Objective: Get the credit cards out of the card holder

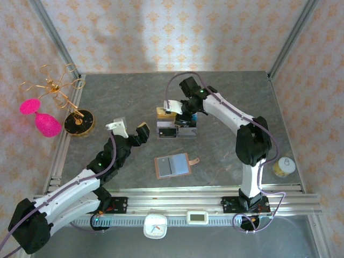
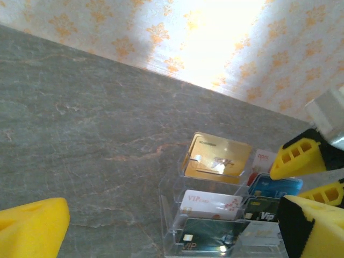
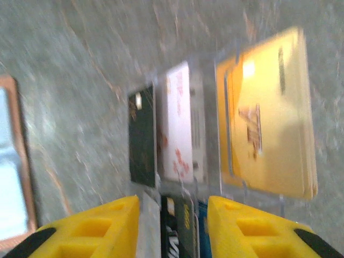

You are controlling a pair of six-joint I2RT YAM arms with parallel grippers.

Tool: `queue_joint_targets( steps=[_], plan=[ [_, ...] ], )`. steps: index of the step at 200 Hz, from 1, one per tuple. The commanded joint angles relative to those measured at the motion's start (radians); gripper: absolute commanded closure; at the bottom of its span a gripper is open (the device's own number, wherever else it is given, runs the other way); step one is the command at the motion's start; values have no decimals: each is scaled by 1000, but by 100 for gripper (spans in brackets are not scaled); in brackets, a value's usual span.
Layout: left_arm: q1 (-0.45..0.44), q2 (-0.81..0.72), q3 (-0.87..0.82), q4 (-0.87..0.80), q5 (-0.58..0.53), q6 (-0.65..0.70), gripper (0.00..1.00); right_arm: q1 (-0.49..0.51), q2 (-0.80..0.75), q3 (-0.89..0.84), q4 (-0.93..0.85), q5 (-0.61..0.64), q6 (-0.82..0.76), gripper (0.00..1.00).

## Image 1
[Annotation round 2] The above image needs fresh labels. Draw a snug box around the yellow tin can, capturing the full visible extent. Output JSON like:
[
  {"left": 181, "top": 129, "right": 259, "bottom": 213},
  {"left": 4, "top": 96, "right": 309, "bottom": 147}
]
[{"left": 273, "top": 157, "right": 296, "bottom": 178}]

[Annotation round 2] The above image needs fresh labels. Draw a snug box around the white square clock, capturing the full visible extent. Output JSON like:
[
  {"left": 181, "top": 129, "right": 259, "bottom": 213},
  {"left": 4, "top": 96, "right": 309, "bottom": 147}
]
[{"left": 143, "top": 212, "right": 169, "bottom": 239}]

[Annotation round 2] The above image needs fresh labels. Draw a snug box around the aluminium front rail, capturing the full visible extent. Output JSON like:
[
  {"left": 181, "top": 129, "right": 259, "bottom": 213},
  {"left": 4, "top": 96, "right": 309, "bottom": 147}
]
[{"left": 33, "top": 184, "right": 322, "bottom": 217}]

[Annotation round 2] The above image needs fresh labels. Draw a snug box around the aluminium frame corner post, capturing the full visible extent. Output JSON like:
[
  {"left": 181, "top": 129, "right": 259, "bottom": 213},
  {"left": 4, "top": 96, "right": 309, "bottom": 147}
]
[
  {"left": 268, "top": 0, "right": 320, "bottom": 80},
  {"left": 28, "top": 0, "right": 82, "bottom": 79}
]

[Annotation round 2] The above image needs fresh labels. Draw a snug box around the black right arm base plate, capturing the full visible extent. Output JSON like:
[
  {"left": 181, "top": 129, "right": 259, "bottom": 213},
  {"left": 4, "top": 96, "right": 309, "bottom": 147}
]
[{"left": 221, "top": 196, "right": 271, "bottom": 215}]

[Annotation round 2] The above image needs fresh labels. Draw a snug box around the aluminium side rail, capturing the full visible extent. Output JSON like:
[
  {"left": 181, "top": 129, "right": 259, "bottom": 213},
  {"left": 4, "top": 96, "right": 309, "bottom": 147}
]
[{"left": 42, "top": 74, "right": 87, "bottom": 194}]

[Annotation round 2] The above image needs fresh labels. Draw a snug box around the pink glitter glass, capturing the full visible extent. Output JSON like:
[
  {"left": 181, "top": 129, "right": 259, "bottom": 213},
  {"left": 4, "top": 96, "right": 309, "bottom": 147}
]
[{"left": 19, "top": 98, "right": 62, "bottom": 138}]

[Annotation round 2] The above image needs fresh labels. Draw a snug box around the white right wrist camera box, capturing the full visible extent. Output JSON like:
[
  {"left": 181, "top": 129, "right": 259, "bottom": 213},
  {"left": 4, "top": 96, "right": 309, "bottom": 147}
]
[{"left": 162, "top": 99, "right": 184, "bottom": 116}]

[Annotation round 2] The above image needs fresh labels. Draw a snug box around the gold wire rack black base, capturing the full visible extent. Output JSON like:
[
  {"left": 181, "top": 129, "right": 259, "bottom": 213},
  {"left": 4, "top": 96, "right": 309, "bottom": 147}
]
[{"left": 20, "top": 63, "right": 96, "bottom": 138}]

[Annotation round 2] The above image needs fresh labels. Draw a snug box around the brown leather card holder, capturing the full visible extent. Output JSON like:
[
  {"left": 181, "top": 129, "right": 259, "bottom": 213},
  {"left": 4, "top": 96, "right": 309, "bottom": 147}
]
[{"left": 154, "top": 153, "right": 201, "bottom": 180}]

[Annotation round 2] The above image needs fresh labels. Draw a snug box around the gold credit card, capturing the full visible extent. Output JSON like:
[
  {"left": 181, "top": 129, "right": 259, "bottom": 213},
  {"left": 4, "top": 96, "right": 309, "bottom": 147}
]
[{"left": 156, "top": 106, "right": 177, "bottom": 121}]

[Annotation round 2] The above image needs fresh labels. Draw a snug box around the plain black credit card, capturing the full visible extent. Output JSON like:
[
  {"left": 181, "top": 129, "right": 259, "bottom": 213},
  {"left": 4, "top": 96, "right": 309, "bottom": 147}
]
[{"left": 157, "top": 127, "right": 178, "bottom": 138}]

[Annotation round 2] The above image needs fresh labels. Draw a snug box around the grey slotted cable duct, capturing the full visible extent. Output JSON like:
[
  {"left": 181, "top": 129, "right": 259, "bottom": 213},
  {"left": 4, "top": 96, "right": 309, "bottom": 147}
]
[{"left": 71, "top": 214, "right": 244, "bottom": 228}]

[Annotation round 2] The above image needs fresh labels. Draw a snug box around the clear acrylic card stand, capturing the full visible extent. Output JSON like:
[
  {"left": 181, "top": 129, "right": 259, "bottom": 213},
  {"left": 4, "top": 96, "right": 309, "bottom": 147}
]
[{"left": 155, "top": 106, "right": 199, "bottom": 139}]

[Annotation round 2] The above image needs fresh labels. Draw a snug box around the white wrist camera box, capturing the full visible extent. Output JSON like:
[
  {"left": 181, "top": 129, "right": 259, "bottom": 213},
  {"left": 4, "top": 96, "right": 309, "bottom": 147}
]
[
  {"left": 105, "top": 117, "right": 129, "bottom": 139},
  {"left": 162, "top": 99, "right": 184, "bottom": 116}
]

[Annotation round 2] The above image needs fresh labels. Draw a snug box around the grey metal lower shelf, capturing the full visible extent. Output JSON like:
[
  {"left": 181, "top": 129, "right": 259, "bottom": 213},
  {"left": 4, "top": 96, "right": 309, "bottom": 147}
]
[{"left": 25, "top": 214, "right": 327, "bottom": 258}]

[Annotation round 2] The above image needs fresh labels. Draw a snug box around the white digital timer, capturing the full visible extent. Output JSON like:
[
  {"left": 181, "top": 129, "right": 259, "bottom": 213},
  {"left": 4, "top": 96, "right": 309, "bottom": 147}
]
[{"left": 187, "top": 210, "right": 210, "bottom": 225}]

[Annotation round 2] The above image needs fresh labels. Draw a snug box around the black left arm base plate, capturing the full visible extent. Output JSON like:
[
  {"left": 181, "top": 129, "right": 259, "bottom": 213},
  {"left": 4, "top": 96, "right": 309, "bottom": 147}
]
[{"left": 96, "top": 197, "right": 128, "bottom": 215}]

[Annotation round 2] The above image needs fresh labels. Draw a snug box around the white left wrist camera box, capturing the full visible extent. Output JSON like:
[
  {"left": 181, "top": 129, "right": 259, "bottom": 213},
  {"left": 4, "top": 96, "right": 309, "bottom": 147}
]
[{"left": 105, "top": 117, "right": 129, "bottom": 139}]

